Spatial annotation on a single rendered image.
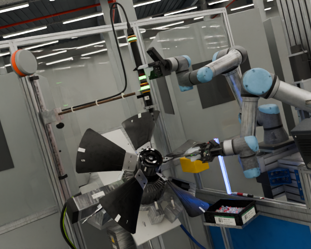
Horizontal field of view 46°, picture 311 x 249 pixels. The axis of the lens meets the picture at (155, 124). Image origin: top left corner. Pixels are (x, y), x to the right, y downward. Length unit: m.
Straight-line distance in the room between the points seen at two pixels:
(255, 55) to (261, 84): 3.08
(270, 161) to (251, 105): 0.55
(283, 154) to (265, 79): 0.77
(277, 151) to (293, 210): 0.57
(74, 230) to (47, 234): 0.20
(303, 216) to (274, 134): 0.67
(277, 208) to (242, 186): 1.28
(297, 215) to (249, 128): 0.45
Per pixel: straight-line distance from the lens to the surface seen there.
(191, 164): 2.26
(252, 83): 1.67
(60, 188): 2.25
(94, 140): 1.82
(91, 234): 2.52
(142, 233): 1.88
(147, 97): 1.82
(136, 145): 1.93
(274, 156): 2.30
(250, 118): 1.84
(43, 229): 2.43
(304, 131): 1.55
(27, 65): 2.25
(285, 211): 1.86
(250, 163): 1.74
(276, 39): 5.44
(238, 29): 4.72
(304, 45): 2.21
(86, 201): 1.80
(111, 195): 1.64
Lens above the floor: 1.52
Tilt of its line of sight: 5 degrees down
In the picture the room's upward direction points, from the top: 15 degrees counter-clockwise
